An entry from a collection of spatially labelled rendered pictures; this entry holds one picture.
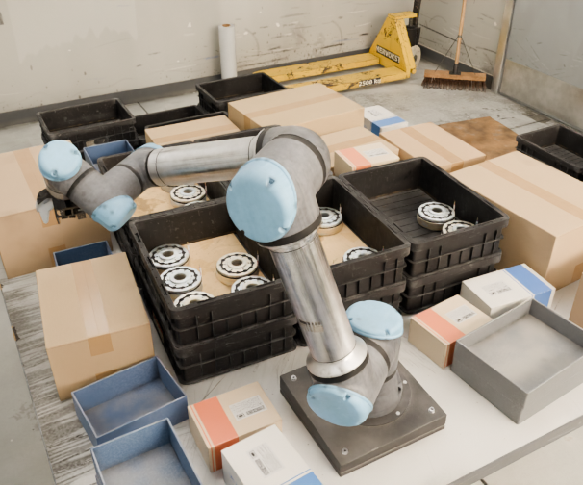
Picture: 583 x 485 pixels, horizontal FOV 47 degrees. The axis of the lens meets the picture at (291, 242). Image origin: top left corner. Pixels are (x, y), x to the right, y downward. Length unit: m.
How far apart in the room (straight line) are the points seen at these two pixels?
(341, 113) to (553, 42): 2.71
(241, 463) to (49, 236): 0.96
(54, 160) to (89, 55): 3.61
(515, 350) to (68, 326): 1.01
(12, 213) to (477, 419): 1.28
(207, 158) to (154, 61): 3.79
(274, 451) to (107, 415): 0.41
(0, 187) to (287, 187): 1.23
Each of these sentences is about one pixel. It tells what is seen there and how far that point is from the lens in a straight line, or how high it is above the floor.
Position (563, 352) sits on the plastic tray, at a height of 0.75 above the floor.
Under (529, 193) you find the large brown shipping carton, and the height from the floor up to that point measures 0.90.
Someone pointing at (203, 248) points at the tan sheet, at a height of 0.83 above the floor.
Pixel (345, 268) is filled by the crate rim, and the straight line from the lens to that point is 1.54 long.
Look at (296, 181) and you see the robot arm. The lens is 1.01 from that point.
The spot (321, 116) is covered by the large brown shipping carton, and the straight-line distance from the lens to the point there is 2.36.
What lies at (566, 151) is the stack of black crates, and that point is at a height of 0.38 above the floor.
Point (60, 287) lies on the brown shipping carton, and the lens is 1.66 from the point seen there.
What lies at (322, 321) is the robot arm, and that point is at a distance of 1.14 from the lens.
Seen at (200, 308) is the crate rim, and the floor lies 0.92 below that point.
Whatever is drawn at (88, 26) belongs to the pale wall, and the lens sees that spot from 4.83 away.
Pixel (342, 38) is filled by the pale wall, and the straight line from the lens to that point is 5.67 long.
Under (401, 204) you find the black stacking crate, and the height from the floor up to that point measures 0.83.
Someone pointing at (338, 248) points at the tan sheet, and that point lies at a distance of 1.76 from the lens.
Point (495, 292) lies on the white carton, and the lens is 1.75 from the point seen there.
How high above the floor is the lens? 1.82
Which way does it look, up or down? 34 degrees down
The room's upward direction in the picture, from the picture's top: straight up
